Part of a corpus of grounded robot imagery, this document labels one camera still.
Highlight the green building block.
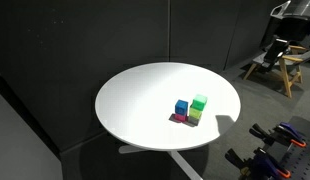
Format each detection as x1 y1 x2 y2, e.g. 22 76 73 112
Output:
192 95 207 111

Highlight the blue building block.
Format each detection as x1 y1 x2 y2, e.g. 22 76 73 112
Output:
175 100 188 116

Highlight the pink building block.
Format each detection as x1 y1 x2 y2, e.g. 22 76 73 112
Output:
174 114 187 122

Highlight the dark grey building block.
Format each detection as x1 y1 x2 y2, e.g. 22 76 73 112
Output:
188 116 200 126

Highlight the yellow-green building block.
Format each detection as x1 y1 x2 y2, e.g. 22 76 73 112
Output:
189 108 202 119

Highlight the round white table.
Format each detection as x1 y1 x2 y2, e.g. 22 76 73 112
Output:
95 62 241 180

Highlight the black orange clamp lower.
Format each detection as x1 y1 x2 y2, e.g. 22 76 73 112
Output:
225 148 291 180

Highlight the black orange clamp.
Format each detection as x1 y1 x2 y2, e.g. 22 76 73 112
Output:
249 122 307 148
225 148 291 180

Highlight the black orange clamp upper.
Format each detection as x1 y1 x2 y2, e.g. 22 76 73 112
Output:
249 122 307 148

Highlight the wooden chair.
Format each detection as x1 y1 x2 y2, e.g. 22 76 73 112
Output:
242 44 310 99

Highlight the black perforated board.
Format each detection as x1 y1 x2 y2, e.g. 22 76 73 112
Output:
282 116 310 180

